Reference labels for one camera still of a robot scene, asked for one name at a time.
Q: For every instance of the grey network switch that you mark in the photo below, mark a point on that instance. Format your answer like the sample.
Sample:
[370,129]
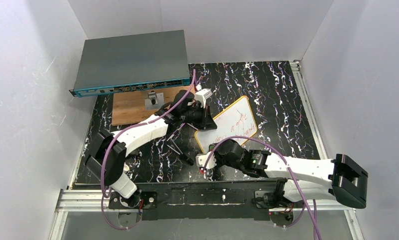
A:
[130,63]

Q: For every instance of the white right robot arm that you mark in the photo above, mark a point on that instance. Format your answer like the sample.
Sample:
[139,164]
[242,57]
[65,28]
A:
[340,178]

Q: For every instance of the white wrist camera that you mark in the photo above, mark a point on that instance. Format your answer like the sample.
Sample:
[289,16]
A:
[202,95]
[208,161]

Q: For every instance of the yellow-framed whiteboard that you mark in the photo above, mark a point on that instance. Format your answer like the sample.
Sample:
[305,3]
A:
[236,120]

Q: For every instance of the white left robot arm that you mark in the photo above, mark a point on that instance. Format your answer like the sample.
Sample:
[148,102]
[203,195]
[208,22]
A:
[108,151]

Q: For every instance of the grey metal stand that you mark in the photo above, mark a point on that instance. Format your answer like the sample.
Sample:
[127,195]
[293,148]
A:
[154,100]

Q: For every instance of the aluminium frame rail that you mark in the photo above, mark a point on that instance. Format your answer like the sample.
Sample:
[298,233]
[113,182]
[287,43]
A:
[279,103]

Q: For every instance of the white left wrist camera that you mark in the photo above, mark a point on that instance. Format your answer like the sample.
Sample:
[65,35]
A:
[202,95]

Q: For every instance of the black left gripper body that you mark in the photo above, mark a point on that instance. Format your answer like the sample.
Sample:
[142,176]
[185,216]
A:
[199,117]

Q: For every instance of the wooden board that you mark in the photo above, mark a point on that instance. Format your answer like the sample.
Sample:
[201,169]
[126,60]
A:
[134,107]

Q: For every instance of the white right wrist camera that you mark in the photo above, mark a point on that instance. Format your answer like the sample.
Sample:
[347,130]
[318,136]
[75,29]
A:
[208,161]

